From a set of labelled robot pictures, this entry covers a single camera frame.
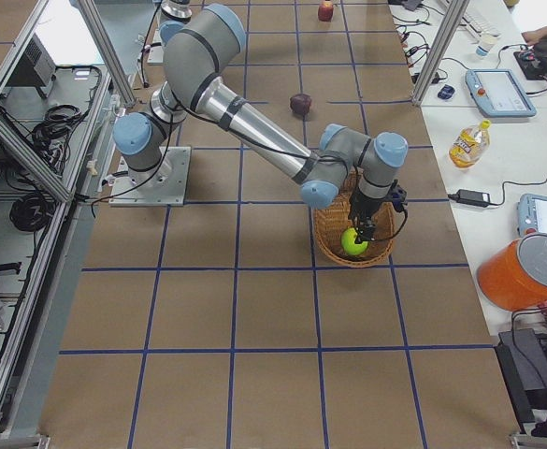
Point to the dark red apple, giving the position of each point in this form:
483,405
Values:
300,104

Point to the dark blue pouch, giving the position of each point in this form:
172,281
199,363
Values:
446,92

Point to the orange bucket with lid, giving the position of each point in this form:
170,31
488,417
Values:
516,277

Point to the wicker basket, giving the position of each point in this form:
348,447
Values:
335,232

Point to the aluminium frame post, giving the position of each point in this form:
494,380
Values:
441,42

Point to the left teach pendant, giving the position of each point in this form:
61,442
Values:
497,93

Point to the black power adapter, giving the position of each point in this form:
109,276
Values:
471,198

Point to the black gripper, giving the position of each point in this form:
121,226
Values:
363,206

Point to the right teach pendant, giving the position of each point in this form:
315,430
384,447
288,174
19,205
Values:
532,214

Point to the teach pendant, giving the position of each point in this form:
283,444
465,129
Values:
532,214
497,93

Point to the orange juice bottle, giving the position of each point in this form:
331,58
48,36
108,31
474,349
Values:
470,145

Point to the brown paper table mat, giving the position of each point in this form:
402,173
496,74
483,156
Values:
220,324

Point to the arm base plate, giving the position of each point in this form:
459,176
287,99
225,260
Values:
161,186
156,50

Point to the green apple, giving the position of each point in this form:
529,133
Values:
348,244

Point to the paper cup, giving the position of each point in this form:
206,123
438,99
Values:
485,44

